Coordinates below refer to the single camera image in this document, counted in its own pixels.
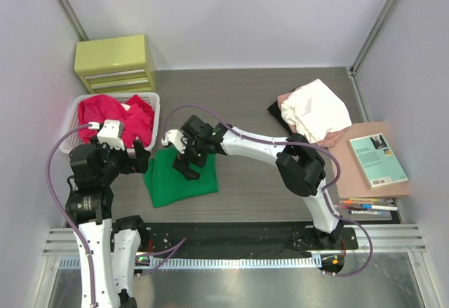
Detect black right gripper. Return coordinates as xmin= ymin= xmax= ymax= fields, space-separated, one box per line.
xmin=173 ymin=135 xmax=208 ymax=181

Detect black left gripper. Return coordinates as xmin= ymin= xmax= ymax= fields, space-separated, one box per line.
xmin=91 ymin=135 xmax=149 ymax=182

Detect green t shirt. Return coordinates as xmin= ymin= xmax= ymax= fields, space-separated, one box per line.
xmin=143 ymin=147 xmax=219 ymax=208

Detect white plastic laundry basket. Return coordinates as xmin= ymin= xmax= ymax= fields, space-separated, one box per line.
xmin=59 ymin=92 xmax=160 ymax=154

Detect black t shirt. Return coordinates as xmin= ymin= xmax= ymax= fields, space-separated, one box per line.
xmin=267 ymin=101 xmax=293 ymax=135

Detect white t shirt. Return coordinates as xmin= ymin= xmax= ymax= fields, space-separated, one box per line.
xmin=280 ymin=79 xmax=351 ymax=142

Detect pink t shirt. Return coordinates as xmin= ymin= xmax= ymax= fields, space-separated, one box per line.
xmin=275 ymin=91 xmax=344 ymax=148

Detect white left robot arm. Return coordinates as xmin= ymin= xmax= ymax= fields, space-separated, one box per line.
xmin=65 ymin=140 xmax=150 ymax=307

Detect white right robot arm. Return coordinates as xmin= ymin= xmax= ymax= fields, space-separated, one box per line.
xmin=162 ymin=115 xmax=344 ymax=249

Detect red t shirt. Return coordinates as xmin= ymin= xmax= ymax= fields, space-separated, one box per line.
xmin=78 ymin=94 xmax=154 ymax=148

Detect yellow green drawer cabinet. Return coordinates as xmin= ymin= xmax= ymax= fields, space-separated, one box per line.
xmin=74 ymin=34 xmax=156 ymax=94

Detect pink desk mat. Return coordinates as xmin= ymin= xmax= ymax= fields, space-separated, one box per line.
xmin=329 ymin=121 xmax=411 ymax=199

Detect white marker pen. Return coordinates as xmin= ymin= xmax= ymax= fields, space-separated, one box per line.
xmin=348 ymin=206 xmax=398 ymax=216

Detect yellow highlighter pen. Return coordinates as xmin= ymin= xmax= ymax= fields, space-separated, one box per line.
xmin=339 ymin=198 xmax=384 ymax=203

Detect teal paperback book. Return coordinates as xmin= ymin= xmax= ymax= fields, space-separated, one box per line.
xmin=349 ymin=133 xmax=408 ymax=189

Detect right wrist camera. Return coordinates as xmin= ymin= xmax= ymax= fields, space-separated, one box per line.
xmin=161 ymin=129 xmax=188 ymax=154

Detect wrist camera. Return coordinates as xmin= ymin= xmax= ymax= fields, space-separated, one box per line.
xmin=88 ymin=119 xmax=126 ymax=150
xmin=161 ymin=129 xmax=188 ymax=154

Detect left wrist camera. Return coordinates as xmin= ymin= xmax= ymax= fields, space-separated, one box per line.
xmin=88 ymin=119 xmax=126 ymax=150

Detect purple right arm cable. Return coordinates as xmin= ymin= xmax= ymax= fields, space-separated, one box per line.
xmin=163 ymin=104 xmax=373 ymax=278

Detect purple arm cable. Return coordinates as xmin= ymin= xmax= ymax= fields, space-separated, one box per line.
xmin=163 ymin=104 xmax=373 ymax=278
xmin=46 ymin=123 xmax=187 ymax=305

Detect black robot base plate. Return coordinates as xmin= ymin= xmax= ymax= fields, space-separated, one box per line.
xmin=146 ymin=221 xmax=358 ymax=259

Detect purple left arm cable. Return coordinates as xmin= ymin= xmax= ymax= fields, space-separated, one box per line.
xmin=46 ymin=123 xmax=187 ymax=305

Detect aluminium slotted rail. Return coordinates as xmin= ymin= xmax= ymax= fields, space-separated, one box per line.
xmin=58 ymin=255 xmax=322 ymax=270

